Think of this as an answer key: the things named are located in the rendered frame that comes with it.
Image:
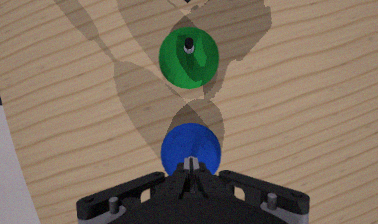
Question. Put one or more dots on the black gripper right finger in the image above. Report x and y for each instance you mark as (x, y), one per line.
(289, 205)

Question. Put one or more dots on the green bell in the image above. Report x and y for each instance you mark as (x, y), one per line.
(188, 57)

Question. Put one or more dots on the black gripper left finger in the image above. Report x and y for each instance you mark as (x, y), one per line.
(107, 205)

